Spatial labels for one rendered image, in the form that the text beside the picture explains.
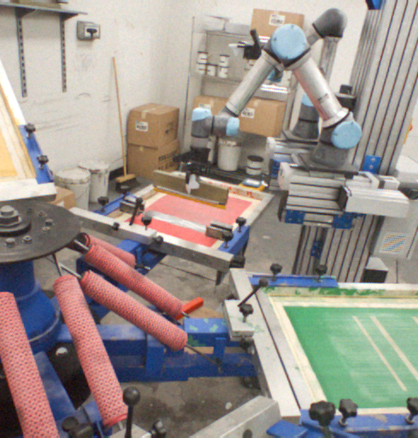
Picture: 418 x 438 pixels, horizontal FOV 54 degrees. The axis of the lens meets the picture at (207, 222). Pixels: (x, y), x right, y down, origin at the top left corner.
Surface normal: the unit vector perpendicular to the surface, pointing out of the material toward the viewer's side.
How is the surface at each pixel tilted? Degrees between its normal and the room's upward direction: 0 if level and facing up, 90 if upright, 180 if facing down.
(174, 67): 90
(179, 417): 0
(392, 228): 90
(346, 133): 95
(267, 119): 89
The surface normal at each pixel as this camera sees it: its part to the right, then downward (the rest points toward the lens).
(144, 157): -0.41, 0.34
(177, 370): 0.13, 0.44
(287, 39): -0.13, 0.32
